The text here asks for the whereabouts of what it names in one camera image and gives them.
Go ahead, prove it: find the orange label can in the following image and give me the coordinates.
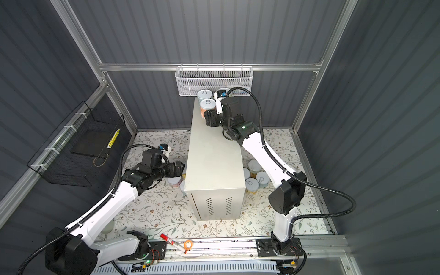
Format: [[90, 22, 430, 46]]
[[199, 99, 216, 118]]

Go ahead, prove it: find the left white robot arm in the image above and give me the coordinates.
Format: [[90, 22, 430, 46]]
[[45, 144, 185, 275]]

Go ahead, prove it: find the yellow highlighter pen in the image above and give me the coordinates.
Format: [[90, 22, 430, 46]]
[[106, 128, 120, 149]]

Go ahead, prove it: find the floral table mat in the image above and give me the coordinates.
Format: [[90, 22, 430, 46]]
[[90, 128, 331, 241]]

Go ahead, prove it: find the green label can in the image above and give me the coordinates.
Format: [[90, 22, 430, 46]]
[[215, 88, 230, 99]]

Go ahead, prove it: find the black wire wall basket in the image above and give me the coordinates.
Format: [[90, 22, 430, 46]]
[[27, 97, 131, 189]]

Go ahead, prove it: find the white wire mesh basket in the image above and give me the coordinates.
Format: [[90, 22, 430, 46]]
[[175, 67, 254, 97]]

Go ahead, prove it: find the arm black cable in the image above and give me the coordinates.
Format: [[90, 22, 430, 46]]
[[225, 86, 357, 234], [16, 144, 169, 275]]

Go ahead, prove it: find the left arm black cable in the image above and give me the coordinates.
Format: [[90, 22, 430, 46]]
[[16, 144, 169, 275]]

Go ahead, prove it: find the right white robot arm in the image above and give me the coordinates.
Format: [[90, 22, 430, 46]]
[[200, 97, 307, 255]]

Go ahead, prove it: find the teal label can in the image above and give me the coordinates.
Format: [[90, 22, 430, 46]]
[[197, 89, 213, 102]]

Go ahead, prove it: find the yellow label can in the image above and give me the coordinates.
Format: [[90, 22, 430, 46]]
[[245, 178, 260, 194]]

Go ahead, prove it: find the pink label can left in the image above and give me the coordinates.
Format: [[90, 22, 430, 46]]
[[166, 177, 182, 188]]

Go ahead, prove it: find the beige metal cabinet counter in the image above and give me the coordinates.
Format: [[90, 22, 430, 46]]
[[184, 99, 246, 221]]

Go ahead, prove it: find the dark red label can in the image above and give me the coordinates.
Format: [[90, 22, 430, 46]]
[[243, 167, 250, 180]]

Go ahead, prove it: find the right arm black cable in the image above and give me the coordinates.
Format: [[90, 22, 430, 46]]
[[225, 86, 357, 234]]

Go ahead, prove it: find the orange ring tool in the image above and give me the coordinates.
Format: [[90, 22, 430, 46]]
[[183, 239, 193, 251]]

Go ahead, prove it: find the silver top can right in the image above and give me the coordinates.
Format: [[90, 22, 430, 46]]
[[256, 171, 270, 189]]

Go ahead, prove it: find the red white marker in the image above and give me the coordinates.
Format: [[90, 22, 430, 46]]
[[160, 234, 187, 254]]

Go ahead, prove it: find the plastic lid tall can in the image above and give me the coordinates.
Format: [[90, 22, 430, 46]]
[[247, 159, 262, 178]]

